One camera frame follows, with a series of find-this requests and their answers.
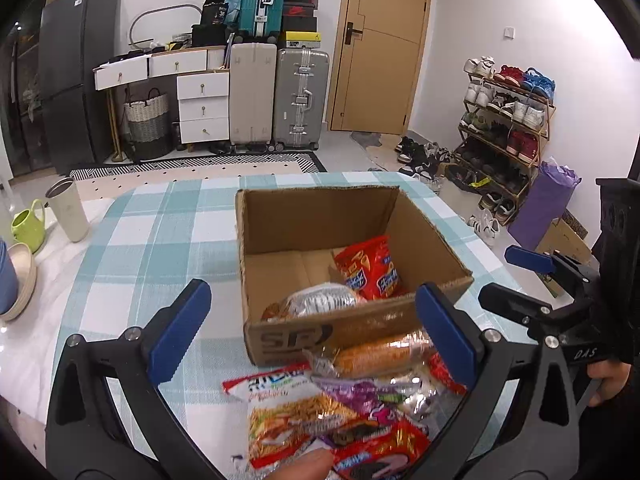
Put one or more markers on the fried noodle snack packet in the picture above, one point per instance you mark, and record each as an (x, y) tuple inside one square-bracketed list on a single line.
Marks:
[(285, 415)]

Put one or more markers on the white suitcase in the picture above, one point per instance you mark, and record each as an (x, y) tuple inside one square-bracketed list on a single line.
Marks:
[(252, 95)]

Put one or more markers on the oval metal hoop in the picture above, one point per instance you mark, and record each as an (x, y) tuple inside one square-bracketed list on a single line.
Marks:
[(145, 14)]

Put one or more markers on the person's left hand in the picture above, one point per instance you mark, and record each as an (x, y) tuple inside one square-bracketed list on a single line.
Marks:
[(307, 466)]

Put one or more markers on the orange bread roll packet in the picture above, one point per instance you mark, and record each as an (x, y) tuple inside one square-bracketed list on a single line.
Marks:
[(380, 355)]

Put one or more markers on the black white patterned rug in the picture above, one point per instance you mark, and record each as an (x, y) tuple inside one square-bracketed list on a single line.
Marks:
[(200, 164)]

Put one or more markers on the teal checked tablecloth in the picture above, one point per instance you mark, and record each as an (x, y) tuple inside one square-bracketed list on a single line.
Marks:
[(165, 240)]

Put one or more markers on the dark glass cabinet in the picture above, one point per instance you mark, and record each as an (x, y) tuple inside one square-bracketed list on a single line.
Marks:
[(22, 110)]

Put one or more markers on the black bag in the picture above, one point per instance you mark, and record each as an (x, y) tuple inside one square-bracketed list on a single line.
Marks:
[(210, 25)]

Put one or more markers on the white light switch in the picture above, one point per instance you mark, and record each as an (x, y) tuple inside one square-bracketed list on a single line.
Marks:
[(509, 33)]

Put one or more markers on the green mug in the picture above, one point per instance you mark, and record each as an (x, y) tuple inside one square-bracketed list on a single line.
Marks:
[(27, 230)]

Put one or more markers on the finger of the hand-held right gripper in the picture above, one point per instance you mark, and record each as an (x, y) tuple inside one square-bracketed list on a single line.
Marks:
[(527, 258), (515, 307)]

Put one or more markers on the teal suitcase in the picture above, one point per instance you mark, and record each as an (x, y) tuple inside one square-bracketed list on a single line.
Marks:
[(262, 0)]

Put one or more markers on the grey door mat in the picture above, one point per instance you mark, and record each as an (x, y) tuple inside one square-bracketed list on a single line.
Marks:
[(372, 147)]

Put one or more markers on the yellow black shoebox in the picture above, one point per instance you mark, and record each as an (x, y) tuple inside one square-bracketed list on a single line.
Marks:
[(302, 40)]

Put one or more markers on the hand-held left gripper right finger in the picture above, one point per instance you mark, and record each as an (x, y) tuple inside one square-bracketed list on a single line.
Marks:
[(447, 335)]

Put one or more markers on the small red snack packet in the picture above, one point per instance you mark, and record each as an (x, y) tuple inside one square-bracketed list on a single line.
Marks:
[(442, 372)]

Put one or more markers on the silver suitcase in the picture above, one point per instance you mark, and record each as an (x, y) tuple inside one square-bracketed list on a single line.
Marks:
[(300, 95)]

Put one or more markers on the brown cardboard box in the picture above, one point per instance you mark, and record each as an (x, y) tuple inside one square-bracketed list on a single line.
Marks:
[(300, 225)]

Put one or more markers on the pile of shoes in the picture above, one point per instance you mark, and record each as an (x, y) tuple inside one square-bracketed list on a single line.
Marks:
[(420, 160)]

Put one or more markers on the beige bowl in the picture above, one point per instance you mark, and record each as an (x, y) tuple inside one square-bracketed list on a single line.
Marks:
[(26, 280)]

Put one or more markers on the clear bread packet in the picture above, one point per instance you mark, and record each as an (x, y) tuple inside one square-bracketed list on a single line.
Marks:
[(320, 300)]

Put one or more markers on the purple candy packet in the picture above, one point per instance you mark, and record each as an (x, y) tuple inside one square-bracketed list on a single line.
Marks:
[(370, 392)]

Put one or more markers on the wooden door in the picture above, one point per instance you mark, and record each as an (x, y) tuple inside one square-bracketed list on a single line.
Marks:
[(385, 45)]

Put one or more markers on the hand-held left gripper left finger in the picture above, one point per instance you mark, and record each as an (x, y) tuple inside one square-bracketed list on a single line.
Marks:
[(180, 330)]

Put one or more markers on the white drawer dresser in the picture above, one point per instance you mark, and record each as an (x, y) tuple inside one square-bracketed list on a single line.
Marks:
[(200, 105)]

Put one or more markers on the white tumbler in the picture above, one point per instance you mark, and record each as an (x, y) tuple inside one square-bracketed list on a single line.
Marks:
[(69, 210)]

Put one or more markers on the red cookie packet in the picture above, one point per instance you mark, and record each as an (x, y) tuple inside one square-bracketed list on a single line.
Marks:
[(385, 452)]

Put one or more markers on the dark grey fridge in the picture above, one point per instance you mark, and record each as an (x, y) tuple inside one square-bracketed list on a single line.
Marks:
[(75, 75)]

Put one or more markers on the purple bag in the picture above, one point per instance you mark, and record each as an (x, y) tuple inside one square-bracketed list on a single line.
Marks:
[(542, 205)]

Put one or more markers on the red chip packet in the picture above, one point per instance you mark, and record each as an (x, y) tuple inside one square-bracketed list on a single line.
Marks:
[(372, 272)]

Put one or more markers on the metal shoe rack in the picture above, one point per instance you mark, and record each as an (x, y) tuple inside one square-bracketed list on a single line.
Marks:
[(505, 125)]

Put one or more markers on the blue bowl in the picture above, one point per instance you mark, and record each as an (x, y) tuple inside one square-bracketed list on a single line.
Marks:
[(7, 280)]

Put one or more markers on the person's right hand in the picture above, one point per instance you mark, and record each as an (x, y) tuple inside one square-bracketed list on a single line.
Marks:
[(610, 380)]

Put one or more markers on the red black shoebox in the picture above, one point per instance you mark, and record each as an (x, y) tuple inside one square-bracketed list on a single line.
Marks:
[(299, 9)]

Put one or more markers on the woven laundry basket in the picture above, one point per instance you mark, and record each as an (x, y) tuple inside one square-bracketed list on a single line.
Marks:
[(147, 120)]

